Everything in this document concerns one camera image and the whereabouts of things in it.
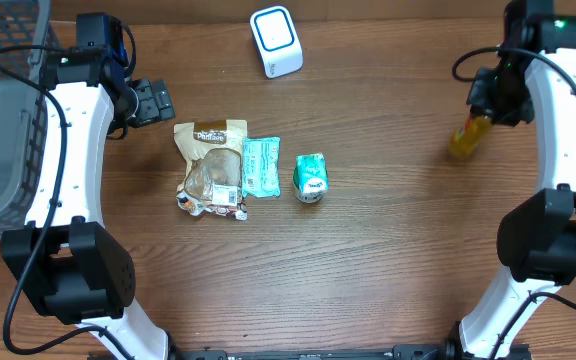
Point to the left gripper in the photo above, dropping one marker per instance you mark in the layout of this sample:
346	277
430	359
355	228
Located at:
153	101

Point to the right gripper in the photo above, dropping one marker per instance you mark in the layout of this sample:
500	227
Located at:
480	101

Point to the yellow drink bottle silver cap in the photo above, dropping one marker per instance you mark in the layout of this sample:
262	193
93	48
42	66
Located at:
465	140

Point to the brown Pantree snack bag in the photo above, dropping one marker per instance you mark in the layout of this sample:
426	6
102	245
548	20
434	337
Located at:
213	152

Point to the teal snack packet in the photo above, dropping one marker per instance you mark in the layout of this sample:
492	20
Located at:
260	167

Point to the green white drink carton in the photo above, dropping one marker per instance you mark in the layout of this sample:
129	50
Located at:
311	172

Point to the green lid white jar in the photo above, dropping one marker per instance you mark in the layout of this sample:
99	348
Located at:
309	196

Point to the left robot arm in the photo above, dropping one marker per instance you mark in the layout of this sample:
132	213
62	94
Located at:
64	260

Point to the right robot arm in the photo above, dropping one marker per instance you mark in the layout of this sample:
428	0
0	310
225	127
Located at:
534	82

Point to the white barcode scanner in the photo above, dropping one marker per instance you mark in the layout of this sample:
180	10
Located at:
277	41

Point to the dark grey plastic basket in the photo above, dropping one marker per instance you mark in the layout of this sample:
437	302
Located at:
25	35

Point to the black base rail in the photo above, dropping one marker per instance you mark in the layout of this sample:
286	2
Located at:
398	352

